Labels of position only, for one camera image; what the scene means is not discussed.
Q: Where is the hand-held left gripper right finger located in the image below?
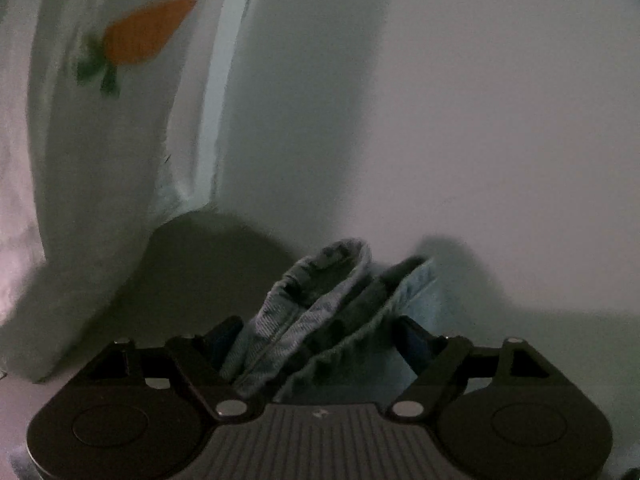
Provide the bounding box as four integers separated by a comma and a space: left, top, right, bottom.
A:
387, 316, 568, 420

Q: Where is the light blue denim garment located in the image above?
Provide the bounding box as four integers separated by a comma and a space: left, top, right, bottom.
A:
217, 239, 453, 403

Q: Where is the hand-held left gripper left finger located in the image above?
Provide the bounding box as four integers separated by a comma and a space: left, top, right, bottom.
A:
85, 316, 253, 420

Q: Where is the white carrot print sheet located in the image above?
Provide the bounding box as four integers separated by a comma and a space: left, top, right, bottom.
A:
0, 0, 266, 383

